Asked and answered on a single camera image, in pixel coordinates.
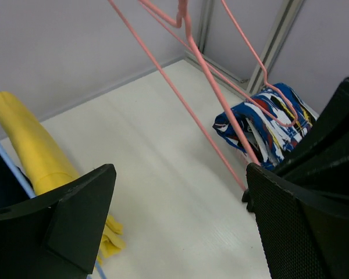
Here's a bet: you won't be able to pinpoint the yellow trousers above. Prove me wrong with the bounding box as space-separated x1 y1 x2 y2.
0 91 126 262

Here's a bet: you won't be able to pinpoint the blue wire hanger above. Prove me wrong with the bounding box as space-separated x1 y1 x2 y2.
0 143 107 279

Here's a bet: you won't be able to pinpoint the blue white red trousers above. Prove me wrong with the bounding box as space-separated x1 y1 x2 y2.
212 83 319 171

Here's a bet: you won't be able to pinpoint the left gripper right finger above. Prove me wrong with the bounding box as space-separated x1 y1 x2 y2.
246 163 349 278

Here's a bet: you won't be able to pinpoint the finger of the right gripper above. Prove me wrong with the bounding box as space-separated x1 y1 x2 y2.
273 77 349 200

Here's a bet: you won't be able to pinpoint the navy blue trousers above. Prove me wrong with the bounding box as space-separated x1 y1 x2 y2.
0 156 29 209

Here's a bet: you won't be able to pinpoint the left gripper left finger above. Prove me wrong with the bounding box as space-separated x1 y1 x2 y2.
0 164 116 278

